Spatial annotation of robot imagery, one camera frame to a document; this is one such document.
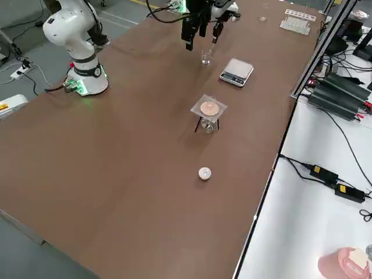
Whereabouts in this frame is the white control box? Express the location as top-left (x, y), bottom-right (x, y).
top-left (0, 94), bottom-right (29, 121)

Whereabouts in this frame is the large black power supply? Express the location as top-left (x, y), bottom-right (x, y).
top-left (307, 72), bottom-right (372, 122)

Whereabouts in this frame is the black adapter yellow label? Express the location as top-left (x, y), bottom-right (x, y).
top-left (334, 182), bottom-right (366, 204)
top-left (309, 164), bottom-right (340, 187)

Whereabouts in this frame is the silver digital balance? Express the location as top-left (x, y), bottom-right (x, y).
top-left (219, 58), bottom-right (255, 88)

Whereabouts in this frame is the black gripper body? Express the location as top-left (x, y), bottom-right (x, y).
top-left (182, 0), bottom-right (213, 22)
top-left (214, 10), bottom-right (237, 30)

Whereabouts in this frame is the white power strip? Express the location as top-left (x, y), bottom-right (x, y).
top-left (10, 66), bottom-right (32, 80)

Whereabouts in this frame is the black adapter cable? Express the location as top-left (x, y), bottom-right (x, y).
top-left (278, 155), bottom-right (313, 181)

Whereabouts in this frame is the black power supply cable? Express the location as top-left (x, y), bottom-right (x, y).
top-left (322, 109), bottom-right (372, 187)

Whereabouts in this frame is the aluminium profile mast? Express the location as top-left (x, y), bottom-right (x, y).
top-left (289, 0), bottom-right (361, 99)

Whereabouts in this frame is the white lamp cap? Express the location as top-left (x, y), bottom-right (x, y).
top-left (198, 166), bottom-right (213, 181)

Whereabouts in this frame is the white test tube rack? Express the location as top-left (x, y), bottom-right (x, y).
top-left (279, 8), bottom-right (318, 36)

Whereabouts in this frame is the pink plush object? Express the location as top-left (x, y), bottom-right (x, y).
top-left (317, 246), bottom-right (372, 279)

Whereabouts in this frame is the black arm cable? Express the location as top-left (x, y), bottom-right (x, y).
top-left (145, 0), bottom-right (204, 23)

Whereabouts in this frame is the black desk equipment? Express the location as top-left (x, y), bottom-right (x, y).
top-left (328, 17), bottom-right (372, 63)

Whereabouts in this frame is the black base cable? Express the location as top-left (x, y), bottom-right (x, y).
top-left (45, 83), bottom-right (73, 93)

